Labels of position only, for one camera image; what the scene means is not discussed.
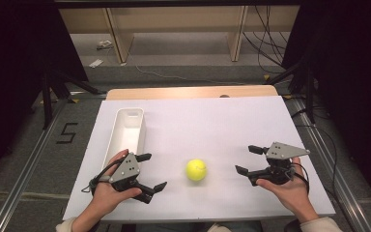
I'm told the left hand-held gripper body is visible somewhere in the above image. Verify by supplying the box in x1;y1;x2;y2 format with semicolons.
109;152;142;193

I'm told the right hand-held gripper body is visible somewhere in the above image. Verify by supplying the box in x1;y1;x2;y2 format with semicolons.
264;141;311;186

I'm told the white plastic bin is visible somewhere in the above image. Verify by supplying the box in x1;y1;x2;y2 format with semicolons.
101;107;147;172

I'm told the yellow tennis ball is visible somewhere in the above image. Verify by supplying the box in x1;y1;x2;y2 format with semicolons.
185;159;208;182

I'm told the person's left hand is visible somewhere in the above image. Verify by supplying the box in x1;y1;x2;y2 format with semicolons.
90;148;143;218

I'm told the person's right hand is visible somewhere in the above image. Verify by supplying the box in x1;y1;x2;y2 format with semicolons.
256;157;320;223

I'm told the white table cover board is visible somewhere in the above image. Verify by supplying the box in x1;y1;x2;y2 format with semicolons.
62;96;336;223

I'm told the black tripod stand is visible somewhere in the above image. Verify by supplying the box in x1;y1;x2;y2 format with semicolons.
265;59;317;125
41;69;108;131

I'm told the flat white floor item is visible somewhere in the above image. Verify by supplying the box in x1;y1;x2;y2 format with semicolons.
88;58;104;69

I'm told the dark curtain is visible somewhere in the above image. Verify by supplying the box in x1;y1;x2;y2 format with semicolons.
281;0;371;214
0;0;90;189

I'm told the small white floor item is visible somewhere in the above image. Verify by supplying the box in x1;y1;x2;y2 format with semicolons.
96;40;114;51

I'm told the light wooden desk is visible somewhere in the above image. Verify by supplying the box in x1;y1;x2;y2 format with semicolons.
58;5;300;64

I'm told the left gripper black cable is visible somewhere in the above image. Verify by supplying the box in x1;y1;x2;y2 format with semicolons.
80;158;124;194

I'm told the black floor cable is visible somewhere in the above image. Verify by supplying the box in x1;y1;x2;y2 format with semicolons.
293;107;351;228

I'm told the aluminium floor rail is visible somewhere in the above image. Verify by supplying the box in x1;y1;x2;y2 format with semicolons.
290;96;371;232
0;99;70;232

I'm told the white floor cable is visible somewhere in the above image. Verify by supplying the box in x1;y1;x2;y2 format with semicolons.
134;63;246;87

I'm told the bundle of black cables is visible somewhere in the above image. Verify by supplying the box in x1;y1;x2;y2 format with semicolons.
242;5;292;75

